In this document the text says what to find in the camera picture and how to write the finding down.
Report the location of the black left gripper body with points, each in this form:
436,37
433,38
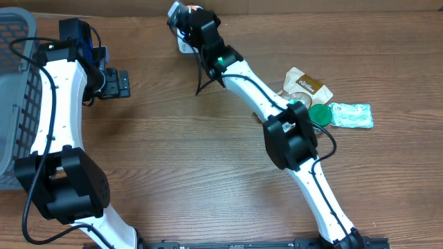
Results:
110,86

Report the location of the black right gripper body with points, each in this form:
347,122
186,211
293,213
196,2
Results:
192,39

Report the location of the orange tissue pack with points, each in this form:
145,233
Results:
194,8

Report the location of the beige brown snack pouch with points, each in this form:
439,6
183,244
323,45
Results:
300,86

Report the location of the green lid jar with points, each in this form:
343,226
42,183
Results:
321,114

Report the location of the light green tissue pack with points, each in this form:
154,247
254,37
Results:
351,115

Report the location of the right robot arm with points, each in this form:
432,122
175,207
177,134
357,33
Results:
289,137

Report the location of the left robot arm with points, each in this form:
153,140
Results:
60,179

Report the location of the white barcode scanner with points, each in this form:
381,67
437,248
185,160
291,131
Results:
184,47

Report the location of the grey plastic shopping basket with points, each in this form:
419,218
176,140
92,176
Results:
21,91

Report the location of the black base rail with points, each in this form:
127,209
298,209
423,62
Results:
296,244

